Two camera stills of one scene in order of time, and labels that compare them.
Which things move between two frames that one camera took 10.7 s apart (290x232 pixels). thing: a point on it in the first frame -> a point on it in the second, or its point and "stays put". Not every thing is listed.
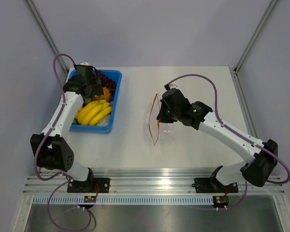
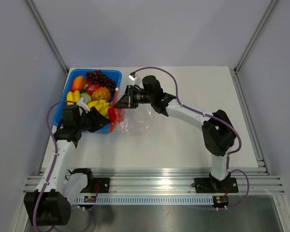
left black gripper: x=96 y=89 -> x=98 y=120
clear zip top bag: x=155 y=127 -> x=137 y=121
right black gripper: x=163 y=118 -> x=127 y=100
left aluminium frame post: x=44 y=26 stays put
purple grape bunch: x=105 y=81 stays put
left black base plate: x=102 y=184 stays put
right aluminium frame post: x=254 y=35 stays put
